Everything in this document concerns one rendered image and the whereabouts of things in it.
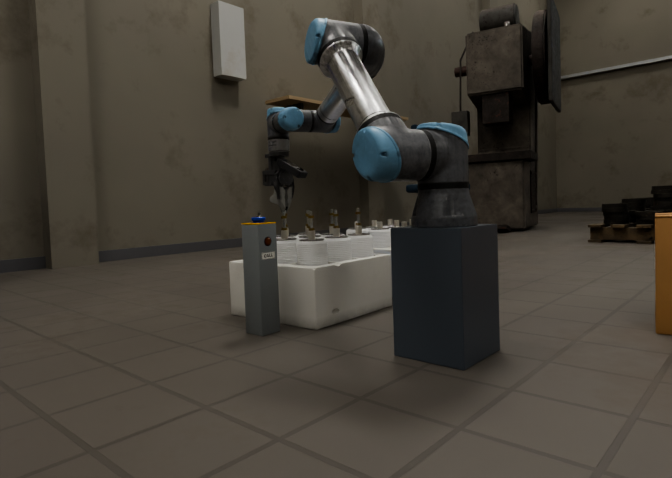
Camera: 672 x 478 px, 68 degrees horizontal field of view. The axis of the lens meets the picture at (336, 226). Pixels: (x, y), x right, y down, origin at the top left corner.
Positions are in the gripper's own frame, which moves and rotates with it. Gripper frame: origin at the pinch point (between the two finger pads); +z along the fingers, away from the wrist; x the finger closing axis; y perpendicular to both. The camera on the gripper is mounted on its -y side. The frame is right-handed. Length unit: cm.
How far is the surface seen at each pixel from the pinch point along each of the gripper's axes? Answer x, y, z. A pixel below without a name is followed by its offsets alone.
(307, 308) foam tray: 21.8, -25.8, 28.6
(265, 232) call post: 31.5, -19.7, 5.9
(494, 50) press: -397, 49, -155
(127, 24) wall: -89, 227, -141
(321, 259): 15.3, -26.6, 15.1
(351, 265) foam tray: 5.1, -30.5, 18.0
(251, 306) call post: 34.0, -15.5, 26.7
